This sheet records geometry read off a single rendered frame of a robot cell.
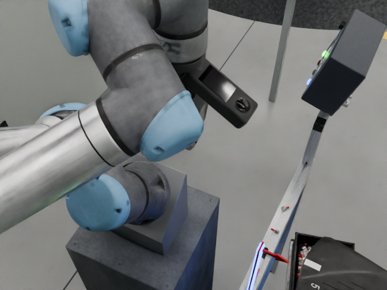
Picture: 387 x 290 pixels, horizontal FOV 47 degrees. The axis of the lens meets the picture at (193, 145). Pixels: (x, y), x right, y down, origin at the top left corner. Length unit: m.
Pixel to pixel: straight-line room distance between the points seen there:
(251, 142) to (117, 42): 2.21
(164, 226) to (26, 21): 1.47
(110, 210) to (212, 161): 1.73
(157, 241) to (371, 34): 0.85
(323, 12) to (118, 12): 2.10
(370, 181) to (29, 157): 2.30
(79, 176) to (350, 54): 0.96
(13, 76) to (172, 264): 1.46
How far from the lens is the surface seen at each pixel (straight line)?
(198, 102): 0.68
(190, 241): 1.14
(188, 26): 0.56
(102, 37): 0.49
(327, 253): 0.98
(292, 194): 1.43
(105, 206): 0.85
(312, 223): 2.40
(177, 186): 1.03
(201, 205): 1.20
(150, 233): 1.07
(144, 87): 0.46
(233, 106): 0.63
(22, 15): 2.25
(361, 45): 1.36
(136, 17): 0.50
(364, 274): 0.97
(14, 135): 0.80
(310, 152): 1.46
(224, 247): 2.26
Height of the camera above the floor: 2.02
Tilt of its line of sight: 51 degrees down
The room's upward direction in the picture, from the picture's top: straight up
